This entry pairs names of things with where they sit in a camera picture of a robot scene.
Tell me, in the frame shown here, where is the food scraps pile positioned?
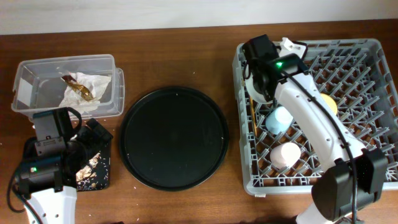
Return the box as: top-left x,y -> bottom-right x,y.
76,152 -> 111,192

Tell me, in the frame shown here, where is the blue cup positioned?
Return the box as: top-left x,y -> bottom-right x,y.
266,106 -> 293,135

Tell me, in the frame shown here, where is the wooden chopstick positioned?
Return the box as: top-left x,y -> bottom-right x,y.
249,96 -> 257,137

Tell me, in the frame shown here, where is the white paper napkin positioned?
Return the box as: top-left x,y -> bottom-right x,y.
59,72 -> 112,114

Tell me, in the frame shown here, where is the yellow bowl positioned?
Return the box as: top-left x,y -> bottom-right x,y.
320,93 -> 338,115

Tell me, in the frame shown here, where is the gold foil wrapper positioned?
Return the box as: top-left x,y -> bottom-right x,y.
61,75 -> 94,101

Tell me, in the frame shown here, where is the pink cup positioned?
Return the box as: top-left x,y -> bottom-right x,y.
270,142 -> 301,169

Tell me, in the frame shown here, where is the grey plate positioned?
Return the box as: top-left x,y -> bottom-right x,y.
244,77 -> 273,104

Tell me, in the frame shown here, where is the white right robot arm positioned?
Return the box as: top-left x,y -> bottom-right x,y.
241,34 -> 388,223

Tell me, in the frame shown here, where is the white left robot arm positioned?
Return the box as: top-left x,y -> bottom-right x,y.
7,107 -> 113,223

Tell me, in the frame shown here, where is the clear plastic waste bin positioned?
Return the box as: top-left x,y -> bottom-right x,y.
11,54 -> 125,119

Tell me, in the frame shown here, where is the grey dishwasher rack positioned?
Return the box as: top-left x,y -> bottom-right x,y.
232,39 -> 397,197

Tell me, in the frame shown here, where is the black rectangular tray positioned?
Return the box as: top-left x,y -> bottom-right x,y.
15,130 -> 113,195

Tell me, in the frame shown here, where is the round black serving tray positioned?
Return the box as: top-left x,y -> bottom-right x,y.
119,86 -> 229,192

